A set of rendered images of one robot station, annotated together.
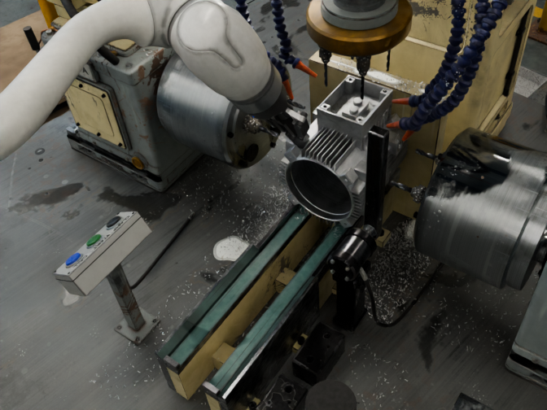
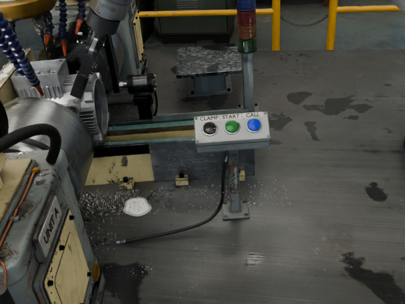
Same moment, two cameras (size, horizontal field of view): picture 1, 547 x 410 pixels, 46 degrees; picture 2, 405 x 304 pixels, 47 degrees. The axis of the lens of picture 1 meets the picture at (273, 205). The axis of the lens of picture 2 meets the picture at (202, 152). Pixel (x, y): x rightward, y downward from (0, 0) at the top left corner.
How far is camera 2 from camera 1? 1.70 m
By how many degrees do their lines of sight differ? 86
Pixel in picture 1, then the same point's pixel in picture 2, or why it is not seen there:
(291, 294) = (169, 123)
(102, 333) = (258, 222)
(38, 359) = (308, 238)
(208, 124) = (82, 131)
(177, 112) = (75, 154)
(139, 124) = (79, 216)
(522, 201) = not seen: hidden behind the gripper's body
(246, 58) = not seen: outside the picture
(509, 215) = not seen: hidden behind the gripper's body
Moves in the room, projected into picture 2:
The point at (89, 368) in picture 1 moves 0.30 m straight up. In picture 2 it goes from (284, 211) to (287, 108)
